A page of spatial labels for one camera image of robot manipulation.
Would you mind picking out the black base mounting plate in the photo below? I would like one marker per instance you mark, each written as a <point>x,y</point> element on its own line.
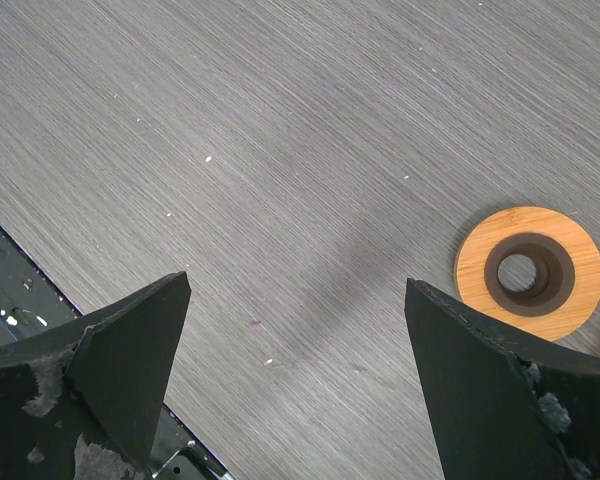
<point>30,304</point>

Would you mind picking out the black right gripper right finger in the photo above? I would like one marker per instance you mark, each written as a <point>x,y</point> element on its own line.
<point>503,404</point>

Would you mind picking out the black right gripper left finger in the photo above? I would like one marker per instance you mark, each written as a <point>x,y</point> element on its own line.
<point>83,400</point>

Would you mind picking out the wooden ring dripper holder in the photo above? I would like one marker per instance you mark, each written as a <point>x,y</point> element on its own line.
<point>530,267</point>

